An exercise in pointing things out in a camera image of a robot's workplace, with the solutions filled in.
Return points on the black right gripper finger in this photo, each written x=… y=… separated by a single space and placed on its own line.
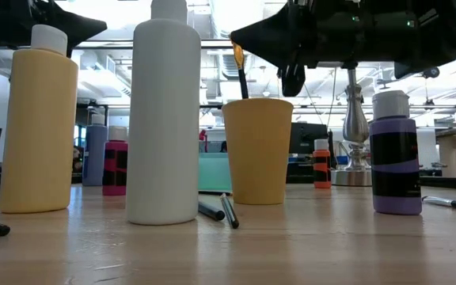
x=279 y=35

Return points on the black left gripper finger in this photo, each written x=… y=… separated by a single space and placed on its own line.
x=77 y=23

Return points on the paintbrushes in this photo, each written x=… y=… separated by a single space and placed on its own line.
x=244 y=85

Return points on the large yellow paint bottle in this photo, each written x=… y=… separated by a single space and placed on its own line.
x=38 y=130

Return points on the large white paint bottle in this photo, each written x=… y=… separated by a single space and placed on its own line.
x=164 y=118

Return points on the periwinkle paint bottle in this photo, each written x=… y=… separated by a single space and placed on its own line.
x=94 y=154

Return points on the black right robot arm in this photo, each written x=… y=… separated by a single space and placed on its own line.
x=441 y=31

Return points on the small magenta paint bottle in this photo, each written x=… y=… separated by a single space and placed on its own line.
x=114 y=134

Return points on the small orange paint bottle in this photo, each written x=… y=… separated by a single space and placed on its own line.
x=322 y=155

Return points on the small purple paint bottle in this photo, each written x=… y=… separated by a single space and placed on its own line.
x=395 y=154

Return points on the silver lamp with white shade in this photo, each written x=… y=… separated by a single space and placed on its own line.
x=355 y=122

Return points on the black monitor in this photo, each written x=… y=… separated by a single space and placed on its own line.
x=307 y=138

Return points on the yellow plastic cup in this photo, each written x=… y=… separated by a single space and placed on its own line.
x=257 y=150

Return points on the teal plastic bin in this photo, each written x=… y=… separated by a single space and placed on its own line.
x=214 y=172

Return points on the thin black paintbrush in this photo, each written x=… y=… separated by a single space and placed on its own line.
x=230 y=211

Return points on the black aluminium table frame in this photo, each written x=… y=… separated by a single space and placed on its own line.
x=449 y=183

